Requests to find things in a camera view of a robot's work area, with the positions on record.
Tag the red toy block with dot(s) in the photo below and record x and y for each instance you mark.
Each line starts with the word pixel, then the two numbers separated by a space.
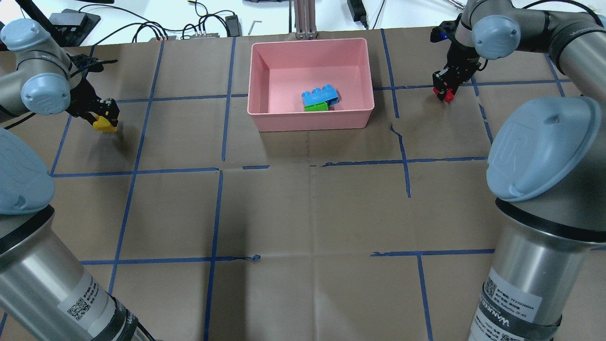
pixel 445 95

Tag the pink plastic box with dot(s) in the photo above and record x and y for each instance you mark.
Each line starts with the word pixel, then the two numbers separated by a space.
pixel 280 72

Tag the usb hub with cables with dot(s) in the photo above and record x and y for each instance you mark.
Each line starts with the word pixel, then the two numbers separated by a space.
pixel 171 37

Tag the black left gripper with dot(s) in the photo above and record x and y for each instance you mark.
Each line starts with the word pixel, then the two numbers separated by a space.
pixel 88 100

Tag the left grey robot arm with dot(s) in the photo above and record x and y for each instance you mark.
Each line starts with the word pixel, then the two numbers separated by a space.
pixel 43 285

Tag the yellow toy block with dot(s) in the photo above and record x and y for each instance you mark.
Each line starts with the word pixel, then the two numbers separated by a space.
pixel 103 125

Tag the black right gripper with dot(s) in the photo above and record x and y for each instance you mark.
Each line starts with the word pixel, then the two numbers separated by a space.
pixel 458 62

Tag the blue toy block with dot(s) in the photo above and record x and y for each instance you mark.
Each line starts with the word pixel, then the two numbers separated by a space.
pixel 326 94

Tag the aluminium frame post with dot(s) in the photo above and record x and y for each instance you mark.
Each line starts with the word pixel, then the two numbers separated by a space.
pixel 305 19

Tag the black power adapter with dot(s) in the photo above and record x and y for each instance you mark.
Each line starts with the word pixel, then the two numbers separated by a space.
pixel 233 25

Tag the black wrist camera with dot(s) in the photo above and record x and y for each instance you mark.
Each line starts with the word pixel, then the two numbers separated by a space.
pixel 445 31

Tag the green toy block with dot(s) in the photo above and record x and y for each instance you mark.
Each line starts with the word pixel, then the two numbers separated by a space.
pixel 322 106

